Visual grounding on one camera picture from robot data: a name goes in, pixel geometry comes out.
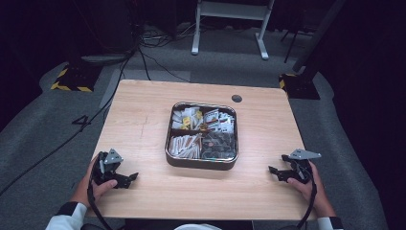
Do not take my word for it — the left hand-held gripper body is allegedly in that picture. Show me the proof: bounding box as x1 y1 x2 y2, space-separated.
90 148 130 190

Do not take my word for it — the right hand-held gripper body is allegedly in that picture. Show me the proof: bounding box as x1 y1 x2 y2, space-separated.
280 149 323 185

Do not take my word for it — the person's left hand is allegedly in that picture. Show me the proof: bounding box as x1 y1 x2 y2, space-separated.
70 154 119 209

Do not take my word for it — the person's right hand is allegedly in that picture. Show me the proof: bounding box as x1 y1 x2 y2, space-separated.
286 160 337 219

